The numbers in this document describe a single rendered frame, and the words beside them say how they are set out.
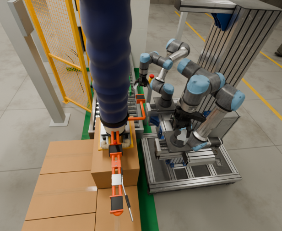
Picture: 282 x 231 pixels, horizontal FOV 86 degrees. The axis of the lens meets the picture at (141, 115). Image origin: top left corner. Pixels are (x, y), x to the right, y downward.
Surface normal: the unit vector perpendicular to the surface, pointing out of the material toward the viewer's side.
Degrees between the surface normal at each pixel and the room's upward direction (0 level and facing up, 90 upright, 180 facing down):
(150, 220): 0
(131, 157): 0
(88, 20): 80
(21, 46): 90
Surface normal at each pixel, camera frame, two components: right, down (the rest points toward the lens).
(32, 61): 0.12, 0.74
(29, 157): 0.07, -0.67
